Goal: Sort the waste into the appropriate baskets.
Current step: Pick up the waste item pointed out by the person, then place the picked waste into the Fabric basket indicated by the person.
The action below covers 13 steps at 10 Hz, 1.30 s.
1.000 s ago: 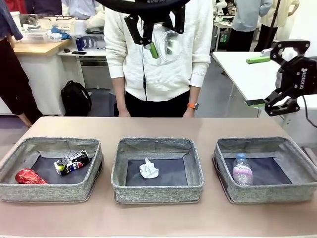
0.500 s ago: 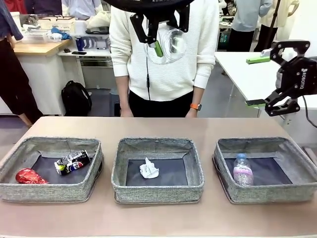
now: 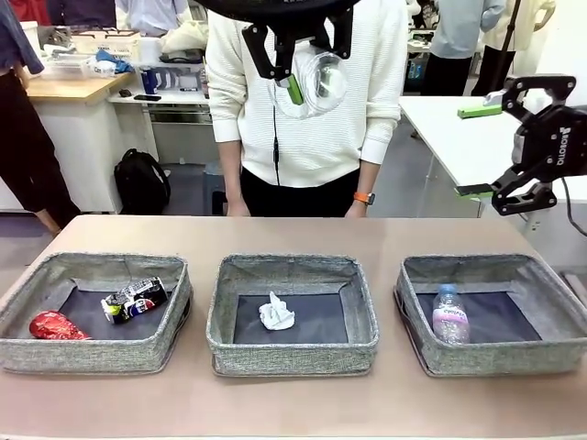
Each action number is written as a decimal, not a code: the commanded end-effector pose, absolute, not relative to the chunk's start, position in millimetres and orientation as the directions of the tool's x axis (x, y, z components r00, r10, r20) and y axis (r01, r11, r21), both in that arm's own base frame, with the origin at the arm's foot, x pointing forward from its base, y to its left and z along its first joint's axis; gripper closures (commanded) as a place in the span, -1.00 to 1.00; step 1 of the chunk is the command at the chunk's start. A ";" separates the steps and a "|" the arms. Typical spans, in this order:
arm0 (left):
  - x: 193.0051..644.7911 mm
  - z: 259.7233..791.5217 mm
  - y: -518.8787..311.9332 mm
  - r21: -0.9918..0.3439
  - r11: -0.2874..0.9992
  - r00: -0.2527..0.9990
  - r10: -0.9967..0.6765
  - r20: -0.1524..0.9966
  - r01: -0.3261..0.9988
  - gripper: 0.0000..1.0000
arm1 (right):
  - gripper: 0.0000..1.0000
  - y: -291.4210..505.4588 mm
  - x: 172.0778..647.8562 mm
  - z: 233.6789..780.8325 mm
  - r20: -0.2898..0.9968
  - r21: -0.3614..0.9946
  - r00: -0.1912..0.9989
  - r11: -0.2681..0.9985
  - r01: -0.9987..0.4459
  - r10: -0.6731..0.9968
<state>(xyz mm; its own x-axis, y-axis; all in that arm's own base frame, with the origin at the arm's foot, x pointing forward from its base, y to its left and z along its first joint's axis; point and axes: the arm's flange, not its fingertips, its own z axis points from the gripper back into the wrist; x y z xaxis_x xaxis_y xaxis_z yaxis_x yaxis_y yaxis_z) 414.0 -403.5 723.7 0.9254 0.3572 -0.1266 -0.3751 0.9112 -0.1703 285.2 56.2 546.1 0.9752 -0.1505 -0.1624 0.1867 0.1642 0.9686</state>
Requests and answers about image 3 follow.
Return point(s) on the white plastic bucket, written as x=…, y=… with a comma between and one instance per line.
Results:
x=31, y=39

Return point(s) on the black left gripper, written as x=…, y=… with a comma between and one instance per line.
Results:
x=275, y=9

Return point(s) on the blue cloth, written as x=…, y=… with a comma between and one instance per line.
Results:
x=117, y=63

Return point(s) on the person's right forearm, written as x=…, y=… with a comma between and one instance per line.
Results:
x=229, y=160

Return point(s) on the orange wrist watch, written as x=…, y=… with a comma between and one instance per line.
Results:
x=364, y=198

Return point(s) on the clear bottle pink label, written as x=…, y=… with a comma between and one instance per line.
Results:
x=450, y=316

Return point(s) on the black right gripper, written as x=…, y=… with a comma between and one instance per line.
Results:
x=550, y=146

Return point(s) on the person's right hand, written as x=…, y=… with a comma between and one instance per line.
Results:
x=238, y=210

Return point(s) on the person's left forearm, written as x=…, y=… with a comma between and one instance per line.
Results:
x=380, y=137

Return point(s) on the person in white sweater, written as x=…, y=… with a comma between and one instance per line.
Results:
x=321, y=151

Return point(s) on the black backpack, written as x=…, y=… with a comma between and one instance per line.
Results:
x=140, y=183

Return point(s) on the grey fabric basket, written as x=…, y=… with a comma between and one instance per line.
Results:
x=91, y=357
x=289, y=359
x=495, y=359

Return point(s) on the clear plastic container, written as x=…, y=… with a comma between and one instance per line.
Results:
x=69, y=69

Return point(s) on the black computer mouse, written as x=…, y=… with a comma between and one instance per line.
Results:
x=126, y=94

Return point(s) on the white office desk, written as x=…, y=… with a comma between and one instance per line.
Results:
x=179, y=98

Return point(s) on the white lab device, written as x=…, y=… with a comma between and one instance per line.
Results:
x=422, y=11

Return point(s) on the grey metal cart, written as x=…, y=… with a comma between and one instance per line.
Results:
x=418, y=69

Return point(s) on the grey plastic stool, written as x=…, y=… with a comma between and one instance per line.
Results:
x=214, y=183

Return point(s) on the crushed red can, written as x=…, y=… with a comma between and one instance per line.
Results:
x=55, y=326

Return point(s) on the person's left hand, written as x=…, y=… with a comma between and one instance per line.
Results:
x=355, y=211

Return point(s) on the blue white striped box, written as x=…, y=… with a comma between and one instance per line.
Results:
x=176, y=79

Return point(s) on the person in black trousers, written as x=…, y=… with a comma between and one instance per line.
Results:
x=27, y=137

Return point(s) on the black stand pole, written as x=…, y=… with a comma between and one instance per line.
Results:
x=506, y=41

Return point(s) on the blue can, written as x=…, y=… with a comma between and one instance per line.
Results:
x=147, y=81

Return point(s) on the person in cream top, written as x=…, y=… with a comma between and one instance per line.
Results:
x=532, y=23

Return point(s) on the crushed black can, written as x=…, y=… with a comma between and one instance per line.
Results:
x=135, y=300

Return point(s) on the black phone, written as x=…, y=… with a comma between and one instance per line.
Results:
x=147, y=97

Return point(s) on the light wooden crate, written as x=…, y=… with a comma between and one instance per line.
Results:
x=105, y=45

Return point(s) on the person in light blue shirt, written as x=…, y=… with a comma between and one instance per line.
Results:
x=151, y=16
x=458, y=32

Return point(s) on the cream cloth bag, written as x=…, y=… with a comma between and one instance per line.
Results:
x=183, y=39

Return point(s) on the white paper roll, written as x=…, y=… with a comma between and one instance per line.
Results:
x=149, y=50

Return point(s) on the crushed clear plastic bottle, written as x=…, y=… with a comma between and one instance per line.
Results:
x=325, y=87

